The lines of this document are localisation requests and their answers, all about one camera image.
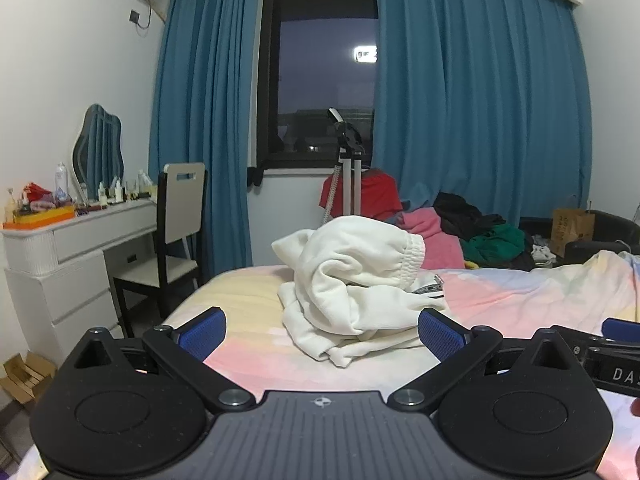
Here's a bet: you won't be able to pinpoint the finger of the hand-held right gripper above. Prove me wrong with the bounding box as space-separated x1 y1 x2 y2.
601 317 640 344

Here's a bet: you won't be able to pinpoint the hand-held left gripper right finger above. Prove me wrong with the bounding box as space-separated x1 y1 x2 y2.
387 308 593 414

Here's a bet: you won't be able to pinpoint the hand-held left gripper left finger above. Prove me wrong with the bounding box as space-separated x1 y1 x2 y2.
64 306 256 414

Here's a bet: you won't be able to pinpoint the white pants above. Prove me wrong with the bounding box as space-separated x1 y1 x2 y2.
271 215 448 368

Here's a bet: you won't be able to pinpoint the pastel bed sheet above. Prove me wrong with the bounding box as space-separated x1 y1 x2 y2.
15 249 640 480

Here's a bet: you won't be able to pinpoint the pink cloth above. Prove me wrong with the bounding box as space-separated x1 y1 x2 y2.
395 208 466 269

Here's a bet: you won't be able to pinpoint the black sofa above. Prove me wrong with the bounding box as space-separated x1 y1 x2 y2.
520 210 640 266

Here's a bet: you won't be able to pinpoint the green cloth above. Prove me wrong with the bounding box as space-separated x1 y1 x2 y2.
460 223 526 263

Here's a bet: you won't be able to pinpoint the brown paper bag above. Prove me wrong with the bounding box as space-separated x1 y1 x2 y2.
550 207 596 258

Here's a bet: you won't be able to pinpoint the black cloth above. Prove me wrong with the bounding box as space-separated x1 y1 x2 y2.
432 192 506 241

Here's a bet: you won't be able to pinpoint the black and white chair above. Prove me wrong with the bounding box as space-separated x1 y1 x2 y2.
111 162 208 338

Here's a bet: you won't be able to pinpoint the white dresser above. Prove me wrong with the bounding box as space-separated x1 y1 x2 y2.
0 197 161 356

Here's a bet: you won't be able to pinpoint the red cloth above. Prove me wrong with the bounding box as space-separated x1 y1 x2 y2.
320 170 403 221

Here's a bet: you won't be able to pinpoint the cardboard box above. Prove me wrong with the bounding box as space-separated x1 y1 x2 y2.
0 351 58 406

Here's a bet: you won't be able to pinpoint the orange tray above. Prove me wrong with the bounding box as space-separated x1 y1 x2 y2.
4 207 76 231

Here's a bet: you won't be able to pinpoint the clear spray bottle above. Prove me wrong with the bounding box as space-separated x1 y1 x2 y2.
55 162 69 206

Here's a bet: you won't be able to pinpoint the wavy edged mirror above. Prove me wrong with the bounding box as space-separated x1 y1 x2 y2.
72 104 124 196

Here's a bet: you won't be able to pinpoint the red bag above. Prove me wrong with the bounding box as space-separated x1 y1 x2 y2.
22 182 56 211

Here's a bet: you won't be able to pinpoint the dark framed window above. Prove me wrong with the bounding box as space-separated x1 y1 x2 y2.
256 0 379 171

